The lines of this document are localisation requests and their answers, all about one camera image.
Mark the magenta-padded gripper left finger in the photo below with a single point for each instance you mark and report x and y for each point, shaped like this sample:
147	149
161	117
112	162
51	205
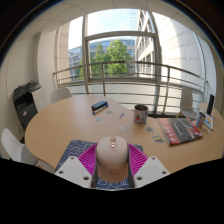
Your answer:
73	170

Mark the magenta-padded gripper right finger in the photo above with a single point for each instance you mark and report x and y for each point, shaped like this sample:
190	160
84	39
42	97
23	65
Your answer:
151	170

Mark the beige computer mouse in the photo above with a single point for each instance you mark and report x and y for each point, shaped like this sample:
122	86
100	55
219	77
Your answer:
112	161

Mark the blue patterned mouse pad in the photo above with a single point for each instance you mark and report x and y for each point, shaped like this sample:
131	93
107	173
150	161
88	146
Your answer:
74	148

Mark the red and blue magazine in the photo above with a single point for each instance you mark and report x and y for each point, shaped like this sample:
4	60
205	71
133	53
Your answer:
180	130

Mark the white mug with red print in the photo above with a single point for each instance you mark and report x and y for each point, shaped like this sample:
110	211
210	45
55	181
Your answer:
140	115

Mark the white chair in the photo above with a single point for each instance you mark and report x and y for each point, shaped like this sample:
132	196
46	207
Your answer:
60	95
15	146
187	101

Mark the small printed cup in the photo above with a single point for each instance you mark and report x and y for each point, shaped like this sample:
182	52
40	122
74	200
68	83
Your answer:
200	120

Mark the black office printer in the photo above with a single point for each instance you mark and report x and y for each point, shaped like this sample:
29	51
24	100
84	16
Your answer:
25	105

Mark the black cylindrical speaker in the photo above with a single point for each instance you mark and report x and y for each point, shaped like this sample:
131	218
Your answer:
210	104

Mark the metal balcony railing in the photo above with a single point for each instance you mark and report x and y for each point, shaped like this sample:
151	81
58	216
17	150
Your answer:
126	80

